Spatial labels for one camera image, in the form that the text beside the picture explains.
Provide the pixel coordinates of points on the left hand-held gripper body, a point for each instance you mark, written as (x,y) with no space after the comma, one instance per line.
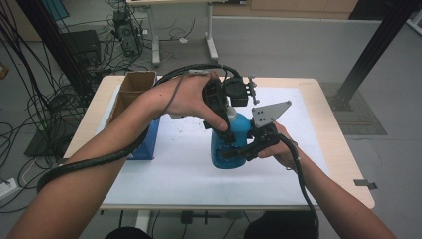
(215,94)

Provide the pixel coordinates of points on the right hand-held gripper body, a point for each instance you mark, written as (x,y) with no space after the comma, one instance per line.
(265,132)

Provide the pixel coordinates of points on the blue bottle with white cap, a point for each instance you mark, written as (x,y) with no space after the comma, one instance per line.
(242,129)

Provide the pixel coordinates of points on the person's left hand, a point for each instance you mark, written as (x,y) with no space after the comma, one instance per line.
(189,96)

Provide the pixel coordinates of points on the person's right hand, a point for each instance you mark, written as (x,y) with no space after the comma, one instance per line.
(285,152)

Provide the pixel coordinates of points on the white table mat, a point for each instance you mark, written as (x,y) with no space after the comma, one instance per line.
(185,179)

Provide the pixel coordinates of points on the person's right leg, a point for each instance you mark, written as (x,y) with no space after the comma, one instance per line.
(278,225)

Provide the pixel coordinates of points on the person's leg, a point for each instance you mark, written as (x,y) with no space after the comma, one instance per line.
(278,225)
(127,233)

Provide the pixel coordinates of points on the blue cardboard box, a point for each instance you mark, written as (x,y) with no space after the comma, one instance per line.
(132,83)

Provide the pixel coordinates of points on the grey floor mat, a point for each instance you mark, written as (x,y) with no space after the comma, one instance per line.
(361,119)

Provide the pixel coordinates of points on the black computer tower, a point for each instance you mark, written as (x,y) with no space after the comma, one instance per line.
(127,33)

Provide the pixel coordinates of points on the wooden cabinet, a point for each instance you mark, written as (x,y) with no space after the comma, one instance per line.
(298,8)

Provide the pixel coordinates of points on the person's left leg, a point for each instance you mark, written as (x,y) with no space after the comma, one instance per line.
(127,233)

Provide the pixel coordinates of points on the black metal stand pole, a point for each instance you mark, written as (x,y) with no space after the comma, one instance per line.
(375,49)
(49,43)

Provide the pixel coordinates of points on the black case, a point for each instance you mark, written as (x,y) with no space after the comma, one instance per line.
(83,45)

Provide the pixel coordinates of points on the black floor plate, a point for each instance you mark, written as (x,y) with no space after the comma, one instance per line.
(43,146)

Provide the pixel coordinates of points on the white power strip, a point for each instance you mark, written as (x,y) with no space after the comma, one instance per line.
(6,188)

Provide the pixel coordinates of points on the white desk frame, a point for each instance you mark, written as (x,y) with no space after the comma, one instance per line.
(211,40)

